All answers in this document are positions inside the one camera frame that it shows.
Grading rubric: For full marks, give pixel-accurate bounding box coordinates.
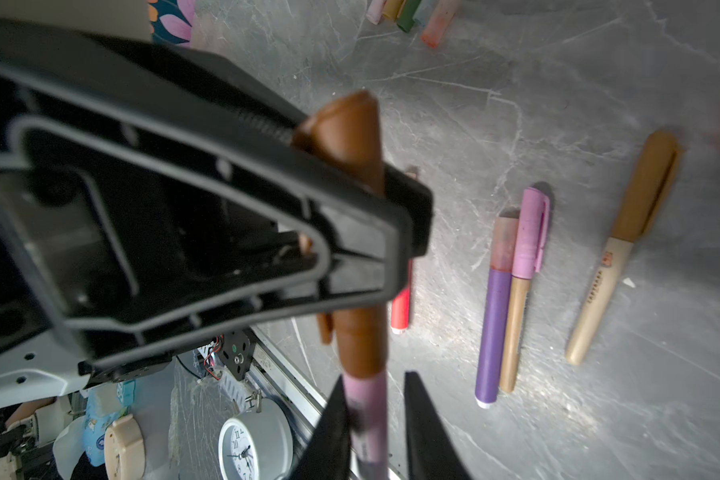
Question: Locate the lilac cap beige pen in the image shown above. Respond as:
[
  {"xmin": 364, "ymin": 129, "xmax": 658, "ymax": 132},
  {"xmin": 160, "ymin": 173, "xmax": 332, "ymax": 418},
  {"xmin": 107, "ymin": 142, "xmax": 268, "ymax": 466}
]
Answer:
[{"xmin": 499, "ymin": 187, "xmax": 551, "ymax": 393}]

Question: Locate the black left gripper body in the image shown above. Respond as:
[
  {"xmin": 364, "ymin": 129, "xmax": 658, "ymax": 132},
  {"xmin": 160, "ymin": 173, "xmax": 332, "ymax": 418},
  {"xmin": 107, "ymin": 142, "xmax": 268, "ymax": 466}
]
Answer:
[{"xmin": 0, "ymin": 19, "xmax": 308, "ymax": 409}]

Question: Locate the green pen cap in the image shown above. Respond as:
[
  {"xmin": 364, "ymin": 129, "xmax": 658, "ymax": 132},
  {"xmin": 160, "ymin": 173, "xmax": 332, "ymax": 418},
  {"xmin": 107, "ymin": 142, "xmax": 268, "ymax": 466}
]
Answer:
[{"xmin": 396, "ymin": 0, "xmax": 421, "ymax": 33}]

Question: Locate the tan pen cap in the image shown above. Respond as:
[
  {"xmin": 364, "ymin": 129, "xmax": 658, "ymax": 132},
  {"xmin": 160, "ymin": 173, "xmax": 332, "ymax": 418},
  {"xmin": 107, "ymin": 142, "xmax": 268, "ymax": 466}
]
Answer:
[{"xmin": 382, "ymin": 0, "xmax": 405, "ymax": 21}]

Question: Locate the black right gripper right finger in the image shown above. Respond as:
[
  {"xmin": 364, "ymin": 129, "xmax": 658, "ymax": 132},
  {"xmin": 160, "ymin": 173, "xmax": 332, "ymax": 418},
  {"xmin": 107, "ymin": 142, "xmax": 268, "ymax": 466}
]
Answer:
[{"xmin": 404, "ymin": 371, "xmax": 470, "ymax": 480}]

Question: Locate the brown lilac pen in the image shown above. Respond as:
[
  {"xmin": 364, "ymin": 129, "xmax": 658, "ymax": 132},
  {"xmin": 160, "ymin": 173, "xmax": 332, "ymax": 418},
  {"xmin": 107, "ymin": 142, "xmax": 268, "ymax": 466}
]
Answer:
[{"xmin": 291, "ymin": 90, "xmax": 389, "ymax": 479}]

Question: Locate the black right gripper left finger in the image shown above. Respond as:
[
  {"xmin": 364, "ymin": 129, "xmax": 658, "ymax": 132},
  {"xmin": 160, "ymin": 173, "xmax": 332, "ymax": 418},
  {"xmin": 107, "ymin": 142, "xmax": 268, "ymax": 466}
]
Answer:
[{"xmin": 290, "ymin": 377, "xmax": 351, "ymax": 480}]

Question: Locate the beige capybara pen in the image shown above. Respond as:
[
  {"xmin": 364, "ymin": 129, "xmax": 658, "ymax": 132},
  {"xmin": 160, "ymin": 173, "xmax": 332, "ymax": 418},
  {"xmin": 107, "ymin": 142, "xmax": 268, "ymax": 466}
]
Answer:
[{"xmin": 565, "ymin": 130, "xmax": 682, "ymax": 365}]

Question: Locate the pink highlighter pen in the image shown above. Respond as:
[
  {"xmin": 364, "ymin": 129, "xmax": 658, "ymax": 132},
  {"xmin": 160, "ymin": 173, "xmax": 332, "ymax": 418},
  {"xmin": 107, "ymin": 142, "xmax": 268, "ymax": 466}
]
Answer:
[{"xmin": 390, "ymin": 260, "xmax": 414, "ymax": 335}]

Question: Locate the purple highlighter pen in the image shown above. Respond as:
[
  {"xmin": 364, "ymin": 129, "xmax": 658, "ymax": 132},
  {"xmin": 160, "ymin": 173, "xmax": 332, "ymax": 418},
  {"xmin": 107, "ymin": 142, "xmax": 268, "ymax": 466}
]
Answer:
[{"xmin": 475, "ymin": 217, "xmax": 519, "ymax": 409}]

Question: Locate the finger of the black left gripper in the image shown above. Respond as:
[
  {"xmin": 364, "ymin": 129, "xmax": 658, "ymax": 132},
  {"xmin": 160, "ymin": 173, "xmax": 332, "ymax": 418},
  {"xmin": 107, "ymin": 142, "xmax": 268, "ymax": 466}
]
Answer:
[{"xmin": 215, "ymin": 107, "xmax": 434, "ymax": 313}]

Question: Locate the white analog clock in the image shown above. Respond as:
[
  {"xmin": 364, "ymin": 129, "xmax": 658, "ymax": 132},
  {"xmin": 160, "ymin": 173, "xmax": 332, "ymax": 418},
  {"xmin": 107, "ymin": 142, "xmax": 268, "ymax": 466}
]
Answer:
[{"xmin": 217, "ymin": 399, "xmax": 294, "ymax": 480}]

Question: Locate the pink pen cap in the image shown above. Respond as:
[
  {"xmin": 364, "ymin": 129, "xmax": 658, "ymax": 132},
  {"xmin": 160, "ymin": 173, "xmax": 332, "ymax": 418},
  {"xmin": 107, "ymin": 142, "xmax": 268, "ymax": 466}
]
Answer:
[{"xmin": 366, "ymin": 0, "xmax": 386, "ymax": 25}]

